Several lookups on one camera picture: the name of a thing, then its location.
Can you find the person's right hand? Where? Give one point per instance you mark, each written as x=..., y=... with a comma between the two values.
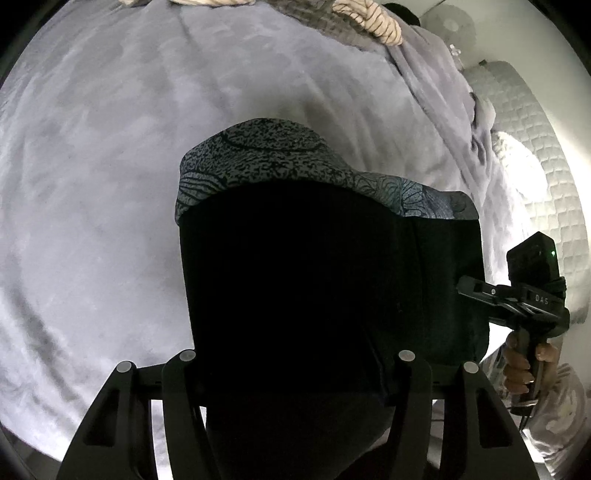
x=515, y=369

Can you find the dark cloth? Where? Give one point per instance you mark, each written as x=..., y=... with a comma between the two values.
x=404, y=11

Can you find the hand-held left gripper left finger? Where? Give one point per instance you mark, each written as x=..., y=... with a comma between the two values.
x=184, y=383

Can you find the person's right forearm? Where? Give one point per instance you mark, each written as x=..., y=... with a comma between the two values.
x=563, y=415

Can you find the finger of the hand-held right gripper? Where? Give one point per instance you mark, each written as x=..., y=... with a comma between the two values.
x=480, y=290

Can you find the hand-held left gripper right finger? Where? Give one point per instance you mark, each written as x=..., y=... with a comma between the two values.
x=411, y=383

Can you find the white quilted mattress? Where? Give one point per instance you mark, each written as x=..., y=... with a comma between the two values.
x=531, y=115

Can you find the striped beige grey quilt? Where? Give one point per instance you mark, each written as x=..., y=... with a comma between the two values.
x=369, y=21

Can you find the white round fan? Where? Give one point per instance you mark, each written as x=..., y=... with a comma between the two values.
x=450, y=25

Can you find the black pants with patterned waistband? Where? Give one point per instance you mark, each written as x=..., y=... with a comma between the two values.
x=300, y=277

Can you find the grey plush blanket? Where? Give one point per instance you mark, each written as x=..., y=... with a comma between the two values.
x=115, y=184

